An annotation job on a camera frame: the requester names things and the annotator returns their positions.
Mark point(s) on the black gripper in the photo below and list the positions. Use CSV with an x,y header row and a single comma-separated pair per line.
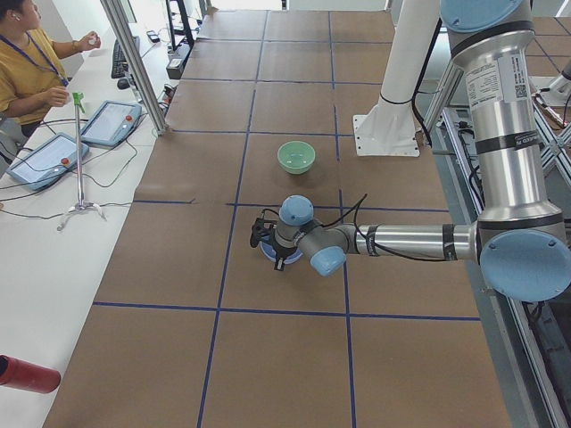
x,y
282,252

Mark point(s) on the blue bowl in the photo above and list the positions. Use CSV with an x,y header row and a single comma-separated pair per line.
x,y
270,253

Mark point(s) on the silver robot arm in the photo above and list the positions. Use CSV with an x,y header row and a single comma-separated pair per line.
x,y
519,239

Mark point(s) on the green bowl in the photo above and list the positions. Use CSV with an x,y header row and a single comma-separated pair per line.
x,y
296,157

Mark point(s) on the far blue teach pendant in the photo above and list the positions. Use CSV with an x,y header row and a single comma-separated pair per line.
x,y
111,124

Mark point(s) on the blue teach pendant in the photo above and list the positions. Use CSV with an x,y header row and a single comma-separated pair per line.
x,y
111,124
46,164

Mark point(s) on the black computer mouse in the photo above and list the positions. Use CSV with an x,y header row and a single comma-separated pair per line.
x,y
123,83

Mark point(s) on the near blue teach pendant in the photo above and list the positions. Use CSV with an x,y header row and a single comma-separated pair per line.
x,y
46,164

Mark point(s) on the black keyboard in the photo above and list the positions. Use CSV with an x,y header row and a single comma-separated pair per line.
x,y
119,61

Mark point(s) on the chrome stand with green clip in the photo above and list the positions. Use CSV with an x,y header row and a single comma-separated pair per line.
x,y
81,206

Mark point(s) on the red bottle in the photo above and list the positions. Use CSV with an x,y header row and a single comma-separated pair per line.
x,y
25,376

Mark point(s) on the person in yellow shirt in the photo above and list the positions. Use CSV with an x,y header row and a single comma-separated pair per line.
x,y
33,79

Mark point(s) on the white camera mast pillar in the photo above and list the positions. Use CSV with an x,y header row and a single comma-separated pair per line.
x,y
389,129

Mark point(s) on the aluminium frame post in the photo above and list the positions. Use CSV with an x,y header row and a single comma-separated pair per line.
x,y
119,22

